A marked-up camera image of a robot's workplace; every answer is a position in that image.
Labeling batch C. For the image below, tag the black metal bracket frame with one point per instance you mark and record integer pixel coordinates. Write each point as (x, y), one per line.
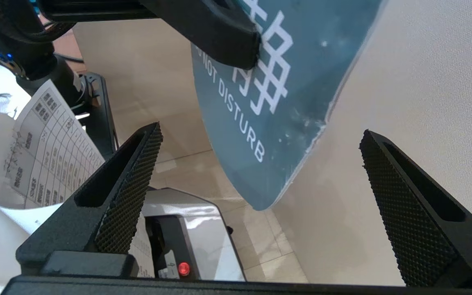
(100, 114)

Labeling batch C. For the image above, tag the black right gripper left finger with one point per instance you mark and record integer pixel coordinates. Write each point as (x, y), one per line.
(68, 229)

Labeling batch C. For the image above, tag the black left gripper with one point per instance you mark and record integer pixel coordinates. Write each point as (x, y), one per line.
(96, 10)

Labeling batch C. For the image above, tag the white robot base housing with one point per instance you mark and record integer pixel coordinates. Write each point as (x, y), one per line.
(215, 237)

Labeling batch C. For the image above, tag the printed table form sheet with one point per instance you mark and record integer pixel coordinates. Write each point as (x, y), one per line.
(51, 155)

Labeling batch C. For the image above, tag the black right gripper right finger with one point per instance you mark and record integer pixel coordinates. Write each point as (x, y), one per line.
(445, 246)

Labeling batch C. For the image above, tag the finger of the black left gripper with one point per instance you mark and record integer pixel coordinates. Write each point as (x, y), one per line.
(219, 32)

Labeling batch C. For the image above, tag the blue and white door hanger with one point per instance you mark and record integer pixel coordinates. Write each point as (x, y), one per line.
(293, 82)

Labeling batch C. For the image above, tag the red round power button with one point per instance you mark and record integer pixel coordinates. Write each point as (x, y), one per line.
(184, 268)

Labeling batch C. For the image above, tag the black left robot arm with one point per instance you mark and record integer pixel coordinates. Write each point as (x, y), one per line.
(27, 49)

